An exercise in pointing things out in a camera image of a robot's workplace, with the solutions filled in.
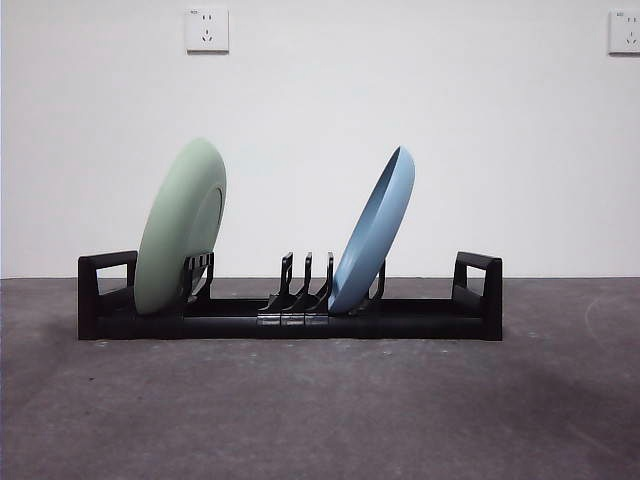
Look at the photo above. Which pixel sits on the blue round plate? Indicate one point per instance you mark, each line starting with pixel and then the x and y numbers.
pixel 372 240

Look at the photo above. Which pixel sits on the green round plate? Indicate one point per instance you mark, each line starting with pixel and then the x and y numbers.
pixel 175 230

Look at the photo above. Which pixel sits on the black plate rack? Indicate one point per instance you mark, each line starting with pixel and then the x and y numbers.
pixel 425 325

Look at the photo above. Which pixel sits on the white wall socket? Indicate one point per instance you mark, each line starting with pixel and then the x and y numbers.
pixel 626 34
pixel 207 31

